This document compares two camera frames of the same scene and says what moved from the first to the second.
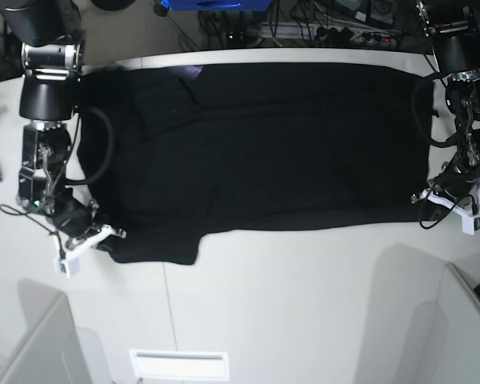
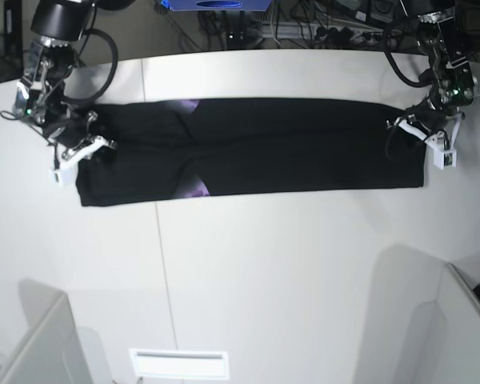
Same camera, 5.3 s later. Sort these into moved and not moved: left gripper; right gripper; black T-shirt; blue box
Moved: right gripper; left gripper; black T-shirt
Not moved: blue box
